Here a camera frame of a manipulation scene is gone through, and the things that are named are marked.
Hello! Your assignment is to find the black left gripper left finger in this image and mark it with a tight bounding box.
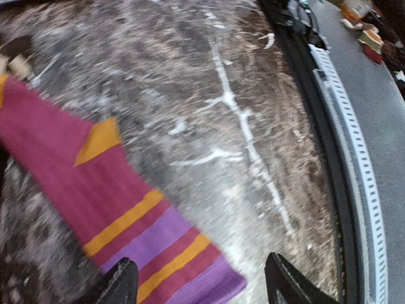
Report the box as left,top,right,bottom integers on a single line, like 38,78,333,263
94,258,139,304

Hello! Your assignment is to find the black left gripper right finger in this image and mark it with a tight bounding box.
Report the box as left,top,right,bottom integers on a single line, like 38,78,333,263
265,252,338,304

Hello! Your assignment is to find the maroon purple orange striped sock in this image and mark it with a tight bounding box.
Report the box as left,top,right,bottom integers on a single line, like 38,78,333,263
1,75,247,303

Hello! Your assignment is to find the brown argyle rolled sock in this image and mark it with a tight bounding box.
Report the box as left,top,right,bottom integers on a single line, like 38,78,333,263
1,34,33,81

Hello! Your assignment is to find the white slotted cable duct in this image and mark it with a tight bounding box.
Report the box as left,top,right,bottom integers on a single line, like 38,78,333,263
309,44,389,303

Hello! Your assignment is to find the black front table rail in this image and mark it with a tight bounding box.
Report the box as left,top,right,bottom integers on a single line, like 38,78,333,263
259,1,361,303

